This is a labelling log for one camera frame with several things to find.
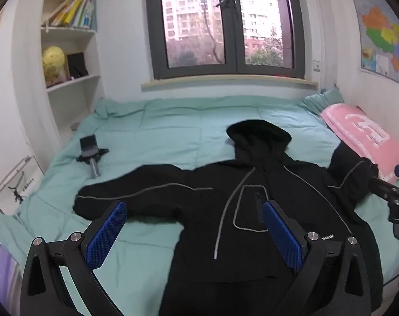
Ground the black box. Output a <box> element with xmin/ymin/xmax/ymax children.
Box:
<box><xmin>66</xmin><ymin>52</ymin><xmax>89</xmax><ymax>80</ymax></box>

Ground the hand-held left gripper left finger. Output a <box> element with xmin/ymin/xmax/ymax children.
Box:
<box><xmin>20</xmin><ymin>200</ymin><xmax>128</xmax><ymax>316</ymax></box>

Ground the teal quilted bed cover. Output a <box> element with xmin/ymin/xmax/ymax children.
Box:
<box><xmin>0</xmin><ymin>95</ymin><xmax>399</xmax><ymax>316</ymax></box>

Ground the purple printed cloth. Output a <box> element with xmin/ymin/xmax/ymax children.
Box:
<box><xmin>0</xmin><ymin>234</ymin><xmax>22</xmax><ymax>307</ymax></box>

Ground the black cable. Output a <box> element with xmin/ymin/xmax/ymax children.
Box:
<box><xmin>382</xmin><ymin>269</ymin><xmax>399</xmax><ymax>286</ymax></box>

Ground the row of colourful books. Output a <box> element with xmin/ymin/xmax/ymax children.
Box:
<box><xmin>50</xmin><ymin>0</ymin><xmax>98</xmax><ymax>30</ymax></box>

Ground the pink pillow with white print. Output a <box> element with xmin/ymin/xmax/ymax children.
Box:
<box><xmin>320</xmin><ymin>103</ymin><xmax>399</xmax><ymax>185</ymax></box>

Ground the white bookshelf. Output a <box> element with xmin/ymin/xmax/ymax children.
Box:
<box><xmin>40</xmin><ymin>0</ymin><xmax>105</xmax><ymax>134</ymax></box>

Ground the dark framed window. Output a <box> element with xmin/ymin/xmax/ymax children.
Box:
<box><xmin>146</xmin><ymin>0</ymin><xmax>307</xmax><ymax>80</ymax></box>

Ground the clear framed picture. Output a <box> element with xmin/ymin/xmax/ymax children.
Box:
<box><xmin>0</xmin><ymin>155</ymin><xmax>45</xmax><ymax>214</ymax></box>

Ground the black hooded jacket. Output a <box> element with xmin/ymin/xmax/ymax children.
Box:
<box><xmin>73</xmin><ymin>120</ymin><xmax>384</xmax><ymax>316</ymax></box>

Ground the teal pillow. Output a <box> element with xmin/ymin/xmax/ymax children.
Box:
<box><xmin>301</xmin><ymin>86</ymin><xmax>345</xmax><ymax>116</ymax></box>

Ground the colourful wall map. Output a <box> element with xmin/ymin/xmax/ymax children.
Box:
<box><xmin>352</xmin><ymin>0</ymin><xmax>399</xmax><ymax>89</ymax></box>

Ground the wooden windowsill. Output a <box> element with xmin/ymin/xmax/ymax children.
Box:
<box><xmin>141</xmin><ymin>74</ymin><xmax>319</xmax><ymax>91</ymax></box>

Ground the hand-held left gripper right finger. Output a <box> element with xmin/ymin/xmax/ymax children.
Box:
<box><xmin>262</xmin><ymin>199</ymin><xmax>373</xmax><ymax>316</ymax></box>

